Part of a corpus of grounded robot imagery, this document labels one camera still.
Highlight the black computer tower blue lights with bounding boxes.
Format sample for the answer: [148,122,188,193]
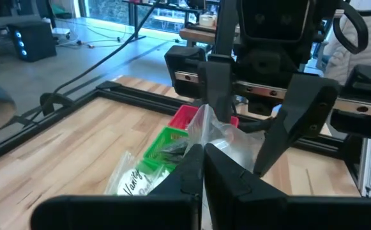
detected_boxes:
[7,20,57,63]

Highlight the white container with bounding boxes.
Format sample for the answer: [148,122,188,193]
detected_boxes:
[199,13,218,28]

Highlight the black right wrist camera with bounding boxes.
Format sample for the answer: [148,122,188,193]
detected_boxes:
[238,0,312,45]

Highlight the clear vanity pad bag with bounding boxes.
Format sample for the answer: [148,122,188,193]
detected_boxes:
[103,149,172,197]
[186,103,266,176]

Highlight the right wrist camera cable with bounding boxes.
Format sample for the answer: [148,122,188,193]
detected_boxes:
[333,0,370,56]

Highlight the wooden workbench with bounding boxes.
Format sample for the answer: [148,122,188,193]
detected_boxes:
[178,24,242,46]

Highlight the clear bag black hair ties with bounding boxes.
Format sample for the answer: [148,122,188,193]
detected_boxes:
[158,139,191,162]

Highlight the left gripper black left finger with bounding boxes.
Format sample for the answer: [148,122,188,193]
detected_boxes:
[30,143,205,230]

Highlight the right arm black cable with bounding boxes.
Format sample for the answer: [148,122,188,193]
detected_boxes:
[53,0,162,97]

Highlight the red plastic basket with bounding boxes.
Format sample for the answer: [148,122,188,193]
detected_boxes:
[167,104,240,131]

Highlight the silver aluminium post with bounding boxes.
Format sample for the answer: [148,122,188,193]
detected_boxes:
[356,136,371,197]

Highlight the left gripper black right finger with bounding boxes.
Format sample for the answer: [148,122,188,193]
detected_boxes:
[203,142,371,230]

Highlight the green plastic basket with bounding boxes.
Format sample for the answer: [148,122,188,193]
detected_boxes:
[142,126,191,173]

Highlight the black aluminium table frame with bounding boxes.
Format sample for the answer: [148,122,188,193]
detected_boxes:
[0,79,371,199]

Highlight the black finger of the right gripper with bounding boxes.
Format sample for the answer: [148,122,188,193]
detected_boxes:
[197,54,238,125]
[253,74,340,178]

